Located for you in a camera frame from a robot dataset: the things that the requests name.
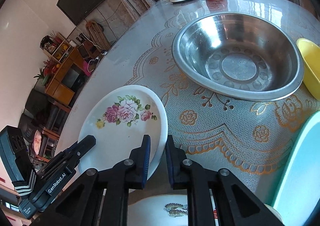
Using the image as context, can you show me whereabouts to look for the white plate red characters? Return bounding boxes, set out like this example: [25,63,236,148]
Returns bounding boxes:
[127,194,218,226]

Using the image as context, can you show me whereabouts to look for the white plate pink roses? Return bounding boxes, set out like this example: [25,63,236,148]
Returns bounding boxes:
[78,85,168,177]

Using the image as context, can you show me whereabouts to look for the stainless steel bowl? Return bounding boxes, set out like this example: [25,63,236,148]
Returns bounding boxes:
[171,12,304,102]

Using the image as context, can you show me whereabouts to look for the yellow plastic bowl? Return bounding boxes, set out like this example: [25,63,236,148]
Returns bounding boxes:
[296,38,320,101]

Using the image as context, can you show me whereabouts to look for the black leather sofa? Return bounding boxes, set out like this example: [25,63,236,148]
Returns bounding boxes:
[18,89,59,142]

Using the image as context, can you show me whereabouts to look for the turquoise round plate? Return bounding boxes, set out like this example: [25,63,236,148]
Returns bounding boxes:
[272,112,319,225]

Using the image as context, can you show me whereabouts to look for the lace plastic tablecloth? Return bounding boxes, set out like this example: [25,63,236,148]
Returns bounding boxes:
[56,0,319,204]

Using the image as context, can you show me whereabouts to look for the wooden shelf cabinet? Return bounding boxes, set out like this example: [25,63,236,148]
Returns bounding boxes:
[43,32,86,105]

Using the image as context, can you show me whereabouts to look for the wooden folding chair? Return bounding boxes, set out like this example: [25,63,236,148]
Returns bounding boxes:
[86,20,111,51]

